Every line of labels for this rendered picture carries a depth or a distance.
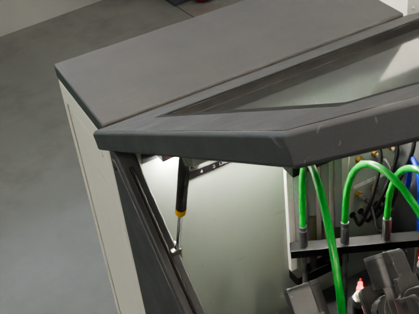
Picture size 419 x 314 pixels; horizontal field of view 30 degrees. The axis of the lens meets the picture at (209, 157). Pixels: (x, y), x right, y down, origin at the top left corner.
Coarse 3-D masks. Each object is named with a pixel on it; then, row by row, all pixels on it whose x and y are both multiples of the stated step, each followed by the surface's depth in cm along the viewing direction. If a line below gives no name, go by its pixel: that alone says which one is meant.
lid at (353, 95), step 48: (336, 48) 143; (384, 48) 131; (192, 96) 147; (240, 96) 134; (288, 96) 110; (336, 96) 94; (384, 96) 70; (144, 144) 114; (192, 144) 94; (240, 144) 80; (288, 144) 70; (336, 144) 68; (384, 144) 67
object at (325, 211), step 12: (300, 168) 153; (312, 168) 139; (300, 180) 156; (300, 192) 159; (324, 192) 134; (300, 204) 162; (324, 204) 132; (300, 216) 165; (324, 216) 131; (300, 228) 166; (336, 252) 129; (336, 264) 128; (336, 276) 128; (336, 288) 128
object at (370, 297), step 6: (366, 288) 143; (372, 288) 143; (366, 294) 142; (372, 294) 142; (378, 294) 142; (384, 294) 143; (366, 300) 142; (372, 300) 142; (378, 300) 138; (366, 306) 142; (372, 306) 141; (372, 312) 140
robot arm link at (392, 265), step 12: (384, 252) 133; (396, 252) 133; (372, 264) 134; (384, 264) 133; (396, 264) 132; (408, 264) 133; (372, 276) 134; (384, 276) 133; (396, 276) 131; (408, 276) 132; (396, 300) 129; (408, 300) 126; (408, 312) 126
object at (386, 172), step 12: (360, 168) 151; (372, 168) 147; (384, 168) 144; (348, 180) 157; (396, 180) 142; (348, 192) 160; (408, 192) 140; (348, 204) 163; (348, 216) 165; (348, 228) 167; (348, 240) 169
